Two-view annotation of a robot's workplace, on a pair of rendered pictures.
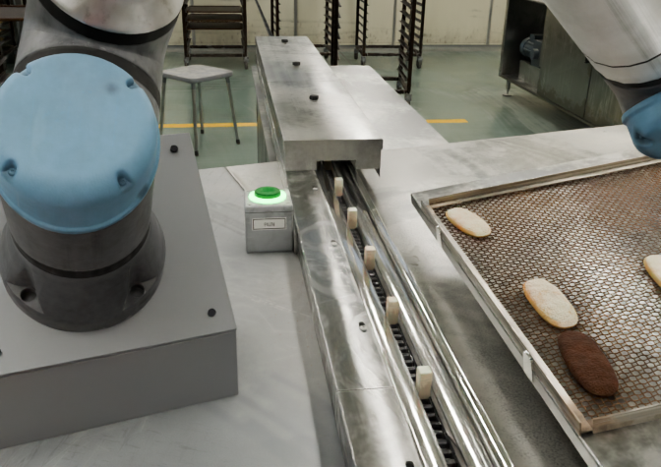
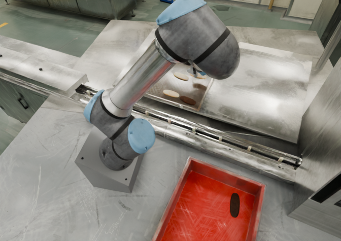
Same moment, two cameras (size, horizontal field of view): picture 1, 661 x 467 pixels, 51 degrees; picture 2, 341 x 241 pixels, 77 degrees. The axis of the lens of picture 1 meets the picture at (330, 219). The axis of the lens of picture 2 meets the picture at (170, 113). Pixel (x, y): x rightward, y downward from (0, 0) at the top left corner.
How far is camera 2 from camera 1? 69 cm
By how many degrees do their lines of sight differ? 49
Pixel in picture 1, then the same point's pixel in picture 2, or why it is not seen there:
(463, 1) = not seen: outside the picture
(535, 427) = (183, 113)
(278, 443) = (162, 147)
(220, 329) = not seen: hidden behind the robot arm
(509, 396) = (175, 112)
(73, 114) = (143, 132)
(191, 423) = (147, 158)
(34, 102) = (138, 135)
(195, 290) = not seen: hidden behind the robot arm
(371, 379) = (165, 127)
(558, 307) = (174, 94)
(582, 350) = (186, 99)
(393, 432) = (178, 131)
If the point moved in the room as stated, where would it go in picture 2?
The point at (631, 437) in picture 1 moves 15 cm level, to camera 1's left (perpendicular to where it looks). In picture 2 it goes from (203, 107) to (189, 125)
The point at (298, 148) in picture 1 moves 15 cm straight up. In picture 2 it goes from (69, 90) to (58, 69)
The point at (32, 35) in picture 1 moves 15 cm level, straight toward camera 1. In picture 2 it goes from (114, 125) to (158, 131)
